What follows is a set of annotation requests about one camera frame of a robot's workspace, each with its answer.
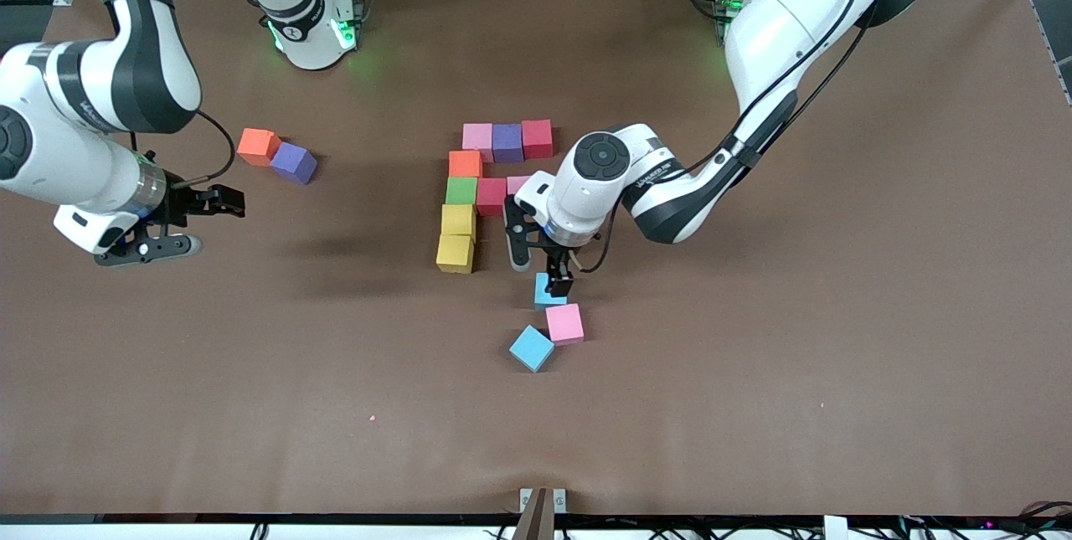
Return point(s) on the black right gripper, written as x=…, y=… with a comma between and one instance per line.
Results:
x=182, y=200

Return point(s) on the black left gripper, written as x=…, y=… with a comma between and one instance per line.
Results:
x=558, y=262

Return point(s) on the blue foam block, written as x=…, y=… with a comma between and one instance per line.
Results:
x=533, y=348
x=543, y=299

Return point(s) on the pink foam block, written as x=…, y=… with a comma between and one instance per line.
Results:
x=564, y=323
x=478, y=138
x=517, y=184

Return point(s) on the red foam block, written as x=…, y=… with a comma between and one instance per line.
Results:
x=537, y=138
x=491, y=197

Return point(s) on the yellow foam block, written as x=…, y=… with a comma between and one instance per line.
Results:
x=455, y=254
x=458, y=220

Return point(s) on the green foam block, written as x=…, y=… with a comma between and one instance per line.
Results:
x=461, y=190

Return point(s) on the purple foam block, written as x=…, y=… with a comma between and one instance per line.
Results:
x=293, y=162
x=507, y=143

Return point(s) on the orange foam block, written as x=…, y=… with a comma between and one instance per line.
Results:
x=465, y=163
x=256, y=145

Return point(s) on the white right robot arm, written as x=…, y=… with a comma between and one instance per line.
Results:
x=50, y=155

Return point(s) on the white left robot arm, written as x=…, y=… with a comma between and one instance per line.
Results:
x=599, y=156

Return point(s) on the brown paper table cover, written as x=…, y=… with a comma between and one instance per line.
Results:
x=754, y=406

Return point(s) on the small metal bracket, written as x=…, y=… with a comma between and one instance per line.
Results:
x=559, y=500

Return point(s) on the brown wedge post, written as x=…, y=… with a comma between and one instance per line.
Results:
x=533, y=519

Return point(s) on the white table edge rail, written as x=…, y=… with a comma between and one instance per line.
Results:
x=167, y=533

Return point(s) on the white edge bracket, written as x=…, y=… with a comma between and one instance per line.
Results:
x=835, y=527

